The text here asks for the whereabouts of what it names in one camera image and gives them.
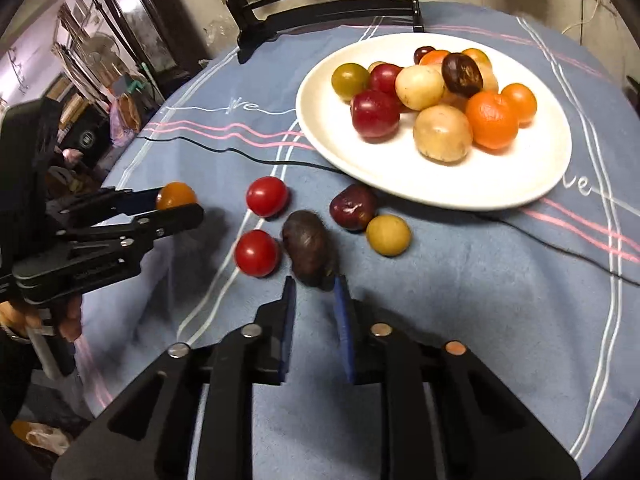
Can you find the orange tomato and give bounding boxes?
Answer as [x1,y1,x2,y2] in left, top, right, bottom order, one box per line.
[155,182,198,210]

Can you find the red tomato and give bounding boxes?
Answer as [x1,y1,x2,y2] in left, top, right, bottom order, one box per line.
[234,230,280,278]
[245,177,290,218]

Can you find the large dark purple fruit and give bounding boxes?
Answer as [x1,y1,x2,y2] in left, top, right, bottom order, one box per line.
[281,209,337,290]

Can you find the small yellow-green fruit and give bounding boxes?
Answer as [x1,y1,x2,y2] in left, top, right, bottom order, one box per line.
[366,214,412,257]

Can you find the green-yellow tomato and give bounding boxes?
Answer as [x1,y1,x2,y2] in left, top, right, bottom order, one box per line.
[331,63,370,102]

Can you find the dark red apple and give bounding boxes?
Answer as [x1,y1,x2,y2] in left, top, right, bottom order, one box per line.
[368,63,402,96]

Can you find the large orange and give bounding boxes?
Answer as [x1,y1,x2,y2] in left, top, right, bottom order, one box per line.
[465,91,518,151]

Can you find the small dark passion fruit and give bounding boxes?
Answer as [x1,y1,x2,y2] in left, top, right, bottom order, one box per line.
[442,53,484,98]

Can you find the operator hand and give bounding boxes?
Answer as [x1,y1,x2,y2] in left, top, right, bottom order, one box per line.
[1,296,82,342]

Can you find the blue plaid tablecloth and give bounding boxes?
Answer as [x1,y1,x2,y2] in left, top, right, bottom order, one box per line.
[77,2,639,479]

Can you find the dark wooden cabinet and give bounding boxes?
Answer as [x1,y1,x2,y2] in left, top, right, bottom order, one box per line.
[105,0,208,96]

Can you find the white round plate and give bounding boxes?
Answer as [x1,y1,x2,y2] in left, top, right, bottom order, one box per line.
[295,32,573,211]

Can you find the pale yellow fruit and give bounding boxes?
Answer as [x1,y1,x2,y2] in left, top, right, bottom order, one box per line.
[395,65,445,112]

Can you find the small orange mandarin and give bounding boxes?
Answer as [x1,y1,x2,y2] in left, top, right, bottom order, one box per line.
[501,84,538,126]

